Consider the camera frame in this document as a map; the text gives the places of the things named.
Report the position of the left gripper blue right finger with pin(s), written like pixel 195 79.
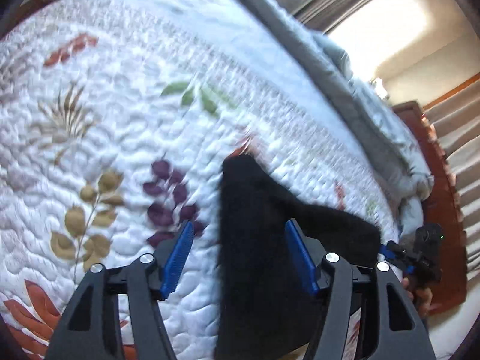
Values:
pixel 304 265

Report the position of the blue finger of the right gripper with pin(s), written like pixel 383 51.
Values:
pixel 393 251
pixel 407 269

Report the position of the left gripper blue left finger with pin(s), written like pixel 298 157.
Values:
pixel 174 264

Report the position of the black pants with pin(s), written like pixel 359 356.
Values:
pixel 264 311

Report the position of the person right hand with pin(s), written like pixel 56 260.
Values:
pixel 422 298

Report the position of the red wooden headboard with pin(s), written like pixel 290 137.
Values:
pixel 441 207

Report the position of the grey-blue duvet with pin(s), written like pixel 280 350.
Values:
pixel 388 143

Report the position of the floral quilted bedspread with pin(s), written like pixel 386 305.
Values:
pixel 116 118

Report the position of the beige wall curtain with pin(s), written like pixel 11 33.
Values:
pixel 456 124

